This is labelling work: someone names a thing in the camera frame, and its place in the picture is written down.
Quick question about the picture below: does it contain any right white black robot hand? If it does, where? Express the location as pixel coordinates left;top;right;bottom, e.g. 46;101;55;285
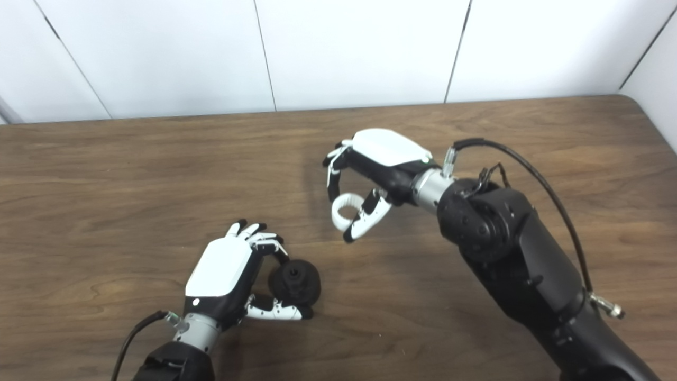
323;129;456;244

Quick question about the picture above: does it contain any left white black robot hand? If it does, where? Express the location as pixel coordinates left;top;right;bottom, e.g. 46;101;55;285
172;219;314;355

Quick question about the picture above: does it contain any white ring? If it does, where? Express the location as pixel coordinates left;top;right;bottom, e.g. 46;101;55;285
331;193;367;232

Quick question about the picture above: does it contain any round black part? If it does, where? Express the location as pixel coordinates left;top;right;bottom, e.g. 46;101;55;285
268;259;322;307

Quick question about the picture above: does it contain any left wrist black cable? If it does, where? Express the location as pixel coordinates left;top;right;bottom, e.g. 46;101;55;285
110;311;183;381

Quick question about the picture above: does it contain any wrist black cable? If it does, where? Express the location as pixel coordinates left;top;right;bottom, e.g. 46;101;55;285
110;311;183;381
442;138;626;320

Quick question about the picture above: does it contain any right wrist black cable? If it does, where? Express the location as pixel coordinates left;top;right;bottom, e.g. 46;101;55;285
442;138;626;320

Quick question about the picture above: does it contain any right arm thin black wire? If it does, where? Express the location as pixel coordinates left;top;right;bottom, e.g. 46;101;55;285
465;163;509;199

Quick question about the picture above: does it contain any grey wall corner trim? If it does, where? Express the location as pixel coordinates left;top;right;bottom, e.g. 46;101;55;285
0;95;24;125

